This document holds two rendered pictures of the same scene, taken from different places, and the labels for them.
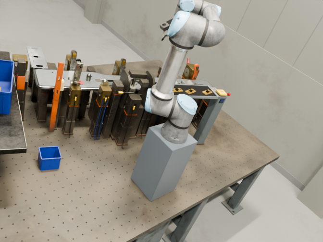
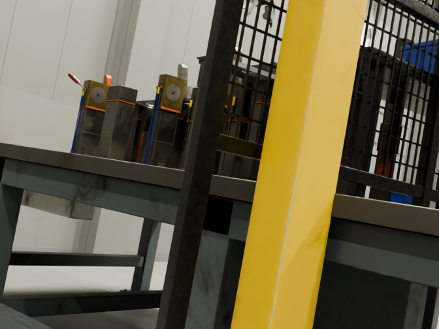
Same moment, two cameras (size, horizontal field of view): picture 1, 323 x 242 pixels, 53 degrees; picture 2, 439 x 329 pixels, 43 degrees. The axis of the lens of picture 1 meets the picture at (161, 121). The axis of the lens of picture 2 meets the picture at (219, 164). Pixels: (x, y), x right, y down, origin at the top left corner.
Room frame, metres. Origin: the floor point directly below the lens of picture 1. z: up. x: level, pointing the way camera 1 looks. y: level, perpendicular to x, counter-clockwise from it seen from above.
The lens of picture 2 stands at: (1.85, 2.40, 0.66)
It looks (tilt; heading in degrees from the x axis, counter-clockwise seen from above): 3 degrees up; 272
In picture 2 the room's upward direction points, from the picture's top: 10 degrees clockwise
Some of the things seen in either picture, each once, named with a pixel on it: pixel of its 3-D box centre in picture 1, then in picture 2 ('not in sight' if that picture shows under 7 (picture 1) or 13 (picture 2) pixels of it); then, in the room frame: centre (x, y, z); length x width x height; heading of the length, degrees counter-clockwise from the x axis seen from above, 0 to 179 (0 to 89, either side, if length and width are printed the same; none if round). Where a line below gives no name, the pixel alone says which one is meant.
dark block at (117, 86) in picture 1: (111, 110); not in sight; (1.71, 0.33, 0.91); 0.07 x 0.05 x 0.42; 37
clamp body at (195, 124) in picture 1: (206, 110); not in sight; (2.22, -0.30, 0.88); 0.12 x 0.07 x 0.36; 37
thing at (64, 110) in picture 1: (63, 99); not in sight; (1.72, 0.66, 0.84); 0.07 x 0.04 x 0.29; 127
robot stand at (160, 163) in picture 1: (162, 160); not in sight; (1.43, -0.09, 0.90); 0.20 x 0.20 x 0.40; 53
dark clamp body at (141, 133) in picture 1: (146, 113); not in sight; (1.86, 0.12, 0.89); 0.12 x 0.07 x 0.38; 37
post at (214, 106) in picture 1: (208, 119); not in sight; (2.04, -0.32, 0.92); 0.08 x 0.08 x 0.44; 37
